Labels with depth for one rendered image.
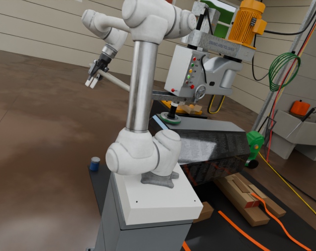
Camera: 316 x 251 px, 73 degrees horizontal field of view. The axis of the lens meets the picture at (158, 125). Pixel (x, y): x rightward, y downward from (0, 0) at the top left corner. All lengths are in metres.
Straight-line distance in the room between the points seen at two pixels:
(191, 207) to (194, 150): 1.04
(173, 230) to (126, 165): 0.51
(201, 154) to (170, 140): 1.15
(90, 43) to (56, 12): 1.24
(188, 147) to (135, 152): 1.20
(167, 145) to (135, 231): 0.45
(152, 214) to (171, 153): 0.30
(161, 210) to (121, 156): 0.33
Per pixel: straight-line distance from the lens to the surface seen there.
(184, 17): 1.00
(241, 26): 2.48
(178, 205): 1.11
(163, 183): 1.16
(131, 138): 0.92
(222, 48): 2.18
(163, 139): 1.04
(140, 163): 0.95
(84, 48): 7.86
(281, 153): 5.15
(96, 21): 1.39
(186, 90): 1.99
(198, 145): 2.16
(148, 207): 1.04
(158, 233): 1.25
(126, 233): 1.17
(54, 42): 7.87
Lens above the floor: 1.61
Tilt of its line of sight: 22 degrees down
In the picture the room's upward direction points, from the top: 16 degrees clockwise
